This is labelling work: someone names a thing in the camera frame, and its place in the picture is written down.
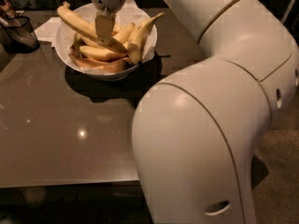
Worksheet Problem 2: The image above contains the white ceramic bowl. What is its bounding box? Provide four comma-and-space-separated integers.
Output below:
53, 0, 158, 82

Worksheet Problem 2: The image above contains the long yellow banana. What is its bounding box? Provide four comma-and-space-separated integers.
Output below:
57, 1, 127, 53

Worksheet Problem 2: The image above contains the dark mesh basket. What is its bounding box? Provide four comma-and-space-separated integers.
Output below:
0, 16, 40, 53

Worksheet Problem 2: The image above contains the yellow banana right side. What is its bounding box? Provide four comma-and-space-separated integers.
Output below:
127, 12, 164, 64

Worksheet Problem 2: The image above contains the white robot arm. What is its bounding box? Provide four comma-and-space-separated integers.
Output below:
132, 0, 298, 224

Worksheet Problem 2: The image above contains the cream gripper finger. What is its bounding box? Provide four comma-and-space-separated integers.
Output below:
95, 13, 115, 45

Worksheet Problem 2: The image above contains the yellow banana bottom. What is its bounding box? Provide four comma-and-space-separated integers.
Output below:
69, 53, 129, 73

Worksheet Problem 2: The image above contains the white paper sheet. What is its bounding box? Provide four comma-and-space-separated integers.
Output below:
35, 17, 61, 43

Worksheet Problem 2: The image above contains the yellow banana back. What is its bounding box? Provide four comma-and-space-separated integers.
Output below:
79, 46, 126, 62

